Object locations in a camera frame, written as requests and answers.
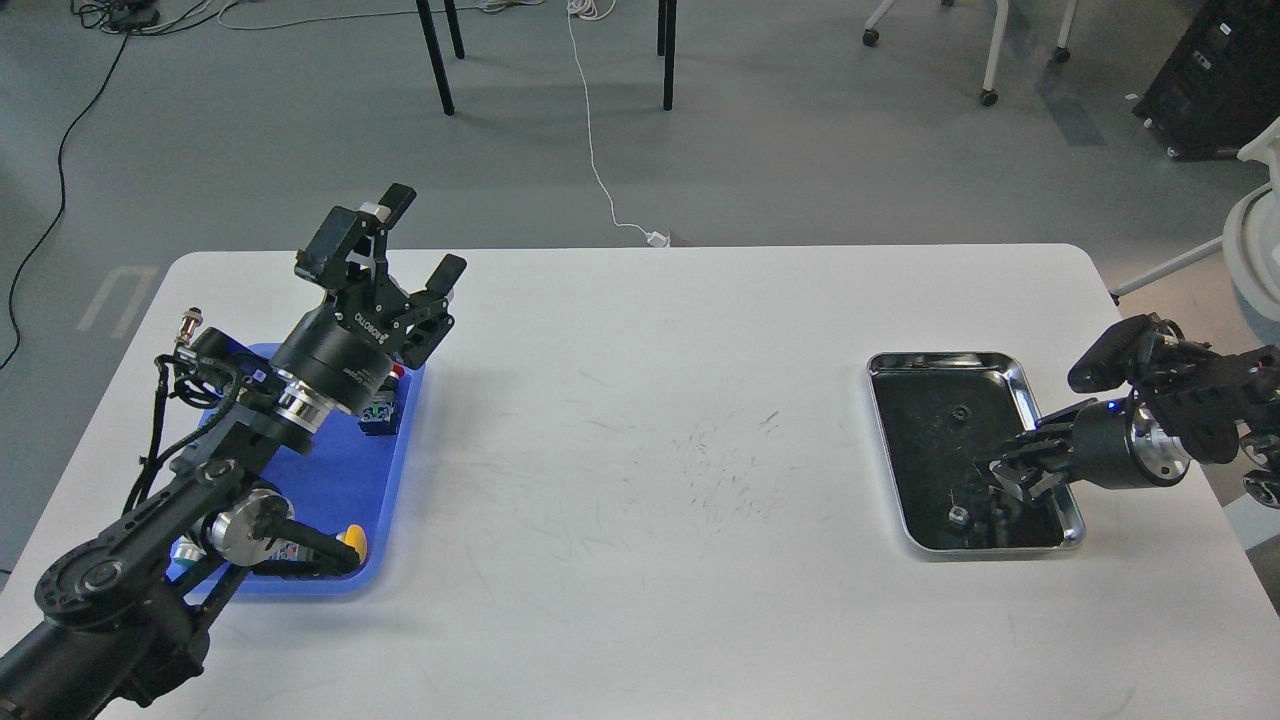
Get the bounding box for black table legs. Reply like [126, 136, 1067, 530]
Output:
[415, 0, 678, 117]

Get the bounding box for black equipment case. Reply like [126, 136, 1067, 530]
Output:
[1133, 1, 1279, 161]

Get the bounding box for orange white switch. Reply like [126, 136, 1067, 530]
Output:
[170, 537, 206, 573]

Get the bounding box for silver metal tray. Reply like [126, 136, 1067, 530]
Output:
[867, 351, 1085, 560]

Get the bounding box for blue plastic tray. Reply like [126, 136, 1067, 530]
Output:
[165, 343, 428, 598]

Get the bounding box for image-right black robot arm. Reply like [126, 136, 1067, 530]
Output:
[975, 314, 1279, 509]

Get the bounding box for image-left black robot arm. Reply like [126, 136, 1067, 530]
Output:
[1, 183, 466, 719]

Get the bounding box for black floor cable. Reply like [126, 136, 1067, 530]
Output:
[0, 0, 241, 372]

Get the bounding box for yellow push button switch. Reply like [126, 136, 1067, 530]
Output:
[335, 524, 369, 568]

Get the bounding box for white office chair base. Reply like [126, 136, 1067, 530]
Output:
[861, 1, 1079, 108]

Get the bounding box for image-right black gripper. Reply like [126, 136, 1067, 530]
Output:
[987, 400, 1192, 506]

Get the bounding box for blue green connector block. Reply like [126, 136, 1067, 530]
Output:
[357, 389, 403, 437]

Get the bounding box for image-left black gripper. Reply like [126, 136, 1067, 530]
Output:
[270, 183, 467, 416]

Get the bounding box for white chair at right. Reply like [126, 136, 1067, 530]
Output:
[1108, 120, 1279, 345]

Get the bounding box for white power cable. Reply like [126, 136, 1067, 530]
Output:
[480, 0, 669, 249]

